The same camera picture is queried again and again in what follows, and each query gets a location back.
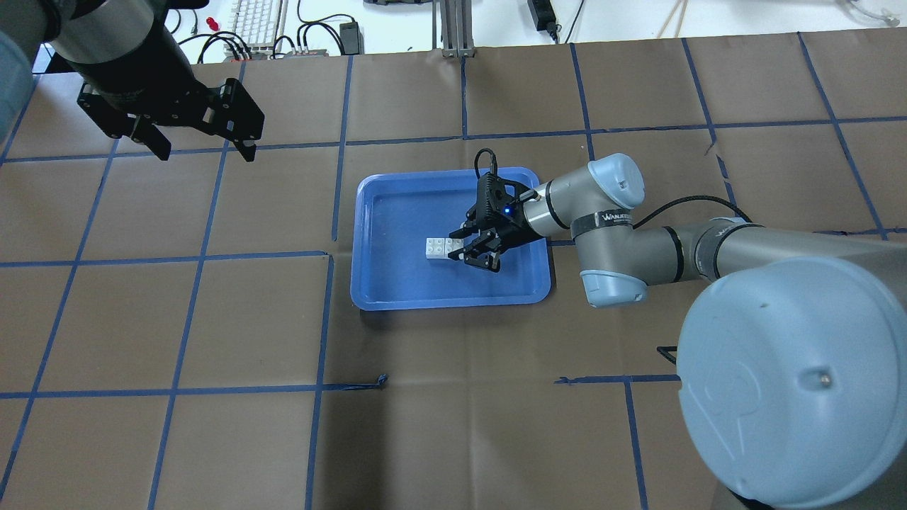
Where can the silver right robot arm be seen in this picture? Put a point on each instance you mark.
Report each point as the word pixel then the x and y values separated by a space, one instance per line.
pixel 792 361

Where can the blue plastic tray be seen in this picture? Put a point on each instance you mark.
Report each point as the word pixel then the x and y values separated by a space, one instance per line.
pixel 395 215

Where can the white computer keyboard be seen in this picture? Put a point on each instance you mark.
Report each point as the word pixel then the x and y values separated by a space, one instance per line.
pixel 257 23

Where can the white smooth building block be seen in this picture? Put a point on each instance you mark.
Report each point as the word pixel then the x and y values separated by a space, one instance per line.
pixel 436 248

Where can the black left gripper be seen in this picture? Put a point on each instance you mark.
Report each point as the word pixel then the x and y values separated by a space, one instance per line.
pixel 145 74

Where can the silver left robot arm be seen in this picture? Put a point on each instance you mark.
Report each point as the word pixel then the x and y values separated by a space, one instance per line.
pixel 81 32

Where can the black power brick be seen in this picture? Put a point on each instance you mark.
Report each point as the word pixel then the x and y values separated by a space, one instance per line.
pixel 543 16

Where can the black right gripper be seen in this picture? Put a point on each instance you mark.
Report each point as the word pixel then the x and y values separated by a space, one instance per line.
pixel 515 228

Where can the white studded building block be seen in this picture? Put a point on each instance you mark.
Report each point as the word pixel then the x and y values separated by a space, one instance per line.
pixel 458 249

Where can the black power adapter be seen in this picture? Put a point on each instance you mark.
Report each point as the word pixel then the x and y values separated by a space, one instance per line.
pixel 351 38

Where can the aluminium profile post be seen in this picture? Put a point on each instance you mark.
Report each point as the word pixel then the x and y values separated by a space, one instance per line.
pixel 455 30

